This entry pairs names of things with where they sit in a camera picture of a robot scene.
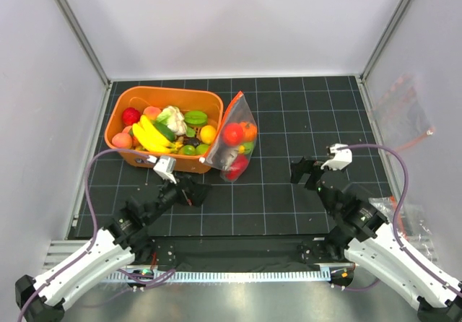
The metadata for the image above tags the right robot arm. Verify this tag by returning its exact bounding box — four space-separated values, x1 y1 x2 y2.
290 158 461 321

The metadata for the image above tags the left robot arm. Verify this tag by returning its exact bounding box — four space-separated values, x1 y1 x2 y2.
15 174 212 321

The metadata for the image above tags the red apple toy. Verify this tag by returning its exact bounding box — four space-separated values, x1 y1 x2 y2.
121 107 141 126

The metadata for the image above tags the white cauliflower toy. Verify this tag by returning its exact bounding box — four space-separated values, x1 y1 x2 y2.
155 105 187 136

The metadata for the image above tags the light green round fruit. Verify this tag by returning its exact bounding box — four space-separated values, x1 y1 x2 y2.
239 142 255 155

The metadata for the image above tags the black grid mat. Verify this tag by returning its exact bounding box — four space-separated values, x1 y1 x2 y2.
89 76 392 236

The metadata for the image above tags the clear zip bag red zipper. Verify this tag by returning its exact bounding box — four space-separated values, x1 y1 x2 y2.
202 91 258 182

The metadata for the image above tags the yellow lemon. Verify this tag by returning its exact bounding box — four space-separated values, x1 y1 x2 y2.
199 125 217 145

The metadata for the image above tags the red orange tomato toy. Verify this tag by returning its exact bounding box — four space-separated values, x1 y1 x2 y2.
222 123 244 147

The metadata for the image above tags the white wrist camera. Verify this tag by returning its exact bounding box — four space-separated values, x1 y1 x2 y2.
321 143 353 170
147 155 177 184

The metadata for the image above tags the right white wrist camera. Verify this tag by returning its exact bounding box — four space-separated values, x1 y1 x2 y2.
321 143 353 170

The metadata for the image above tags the green bell pepper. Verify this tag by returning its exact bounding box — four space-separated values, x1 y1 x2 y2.
153 122 176 142

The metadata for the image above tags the green starfruit toy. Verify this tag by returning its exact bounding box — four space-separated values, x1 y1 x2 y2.
184 110 208 127

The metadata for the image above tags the small orange pumpkin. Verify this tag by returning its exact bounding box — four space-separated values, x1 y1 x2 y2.
240 121 258 142

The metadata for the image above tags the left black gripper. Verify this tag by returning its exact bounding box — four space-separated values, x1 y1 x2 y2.
144 171 212 224

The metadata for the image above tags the red bell pepper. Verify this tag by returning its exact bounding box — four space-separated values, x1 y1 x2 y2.
224 155 249 181

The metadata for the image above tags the yellow banana bunch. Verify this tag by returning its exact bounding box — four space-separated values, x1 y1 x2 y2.
132 115 183 154

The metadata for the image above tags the green lime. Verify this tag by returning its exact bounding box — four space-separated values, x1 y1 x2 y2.
178 144 196 156
196 144 210 156

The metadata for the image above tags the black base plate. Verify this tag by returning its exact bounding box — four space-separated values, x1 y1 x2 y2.
131 234 352 273

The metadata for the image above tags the slotted cable duct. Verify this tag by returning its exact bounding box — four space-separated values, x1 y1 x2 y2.
102 269 331 284

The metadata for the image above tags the pink peach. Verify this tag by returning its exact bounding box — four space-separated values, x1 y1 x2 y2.
111 132 133 149
143 106 162 121

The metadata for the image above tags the grey beige fish toy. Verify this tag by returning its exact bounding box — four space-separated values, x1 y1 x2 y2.
214 147 239 171

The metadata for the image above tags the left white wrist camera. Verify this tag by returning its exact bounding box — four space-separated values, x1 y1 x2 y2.
147 155 177 184

